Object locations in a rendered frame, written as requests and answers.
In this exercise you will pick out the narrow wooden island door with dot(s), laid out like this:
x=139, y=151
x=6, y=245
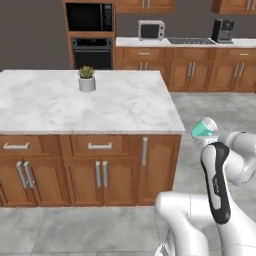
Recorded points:
x=161, y=170

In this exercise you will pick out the black coffee machine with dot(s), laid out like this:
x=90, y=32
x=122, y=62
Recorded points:
x=222, y=30

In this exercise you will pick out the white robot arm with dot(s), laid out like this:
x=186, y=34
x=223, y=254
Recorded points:
x=196, y=220

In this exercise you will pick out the grey hob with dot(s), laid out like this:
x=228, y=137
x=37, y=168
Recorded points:
x=191, y=40

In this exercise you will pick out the wooden island cupboard door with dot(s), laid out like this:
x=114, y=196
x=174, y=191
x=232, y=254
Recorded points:
x=121, y=181
x=81, y=181
x=8, y=181
x=50, y=181

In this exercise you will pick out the wooden island drawer front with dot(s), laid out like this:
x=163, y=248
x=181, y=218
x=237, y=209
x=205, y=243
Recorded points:
x=43, y=145
x=80, y=145

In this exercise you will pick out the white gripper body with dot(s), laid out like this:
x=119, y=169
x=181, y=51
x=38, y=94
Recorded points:
x=207, y=140

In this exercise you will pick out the teal mug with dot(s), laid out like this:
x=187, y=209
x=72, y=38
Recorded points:
x=202, y=128

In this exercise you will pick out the tall wooden oven cabinet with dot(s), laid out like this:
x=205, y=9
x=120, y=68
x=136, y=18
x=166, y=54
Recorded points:
x=90, y=34

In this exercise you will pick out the silver toaster oven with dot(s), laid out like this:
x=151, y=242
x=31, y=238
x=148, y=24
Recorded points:
x=151, y=30

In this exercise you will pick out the wooden base cupboard run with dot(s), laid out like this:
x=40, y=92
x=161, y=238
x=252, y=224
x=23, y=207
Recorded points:
x=200, y=75

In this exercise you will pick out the potted plant in white pot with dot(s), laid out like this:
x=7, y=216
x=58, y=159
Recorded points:
x=87, y=82

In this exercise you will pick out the wooden wall cupboard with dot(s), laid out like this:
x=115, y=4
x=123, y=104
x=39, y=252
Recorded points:
x=160, y=5
x=233, y=6

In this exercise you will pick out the black built-in microwave oven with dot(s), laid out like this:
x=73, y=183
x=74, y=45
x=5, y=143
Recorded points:
x=85, y=16

